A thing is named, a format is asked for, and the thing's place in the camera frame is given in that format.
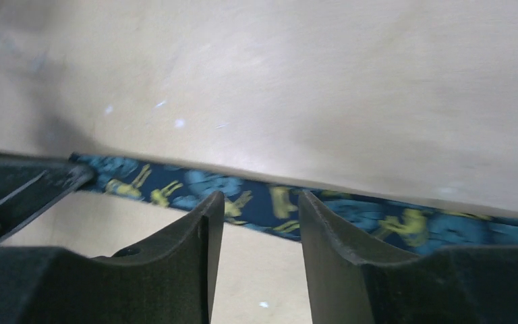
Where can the blue floral necktie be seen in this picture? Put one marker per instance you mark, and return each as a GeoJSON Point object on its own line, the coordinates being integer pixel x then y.
{"type": "Point", "coordinates": [272, 208]}

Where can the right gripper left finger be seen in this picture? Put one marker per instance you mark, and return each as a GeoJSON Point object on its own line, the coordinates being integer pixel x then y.
{"type": "Point", "coordinates": [168, 277]}

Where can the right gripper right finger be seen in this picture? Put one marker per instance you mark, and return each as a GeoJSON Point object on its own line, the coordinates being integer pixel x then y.
{"type": "Point", "coordinates": [353, 277]}

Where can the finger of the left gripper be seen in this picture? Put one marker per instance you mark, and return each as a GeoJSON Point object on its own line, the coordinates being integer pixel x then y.
{"type": "Point", "coordinates": [31, 185]}

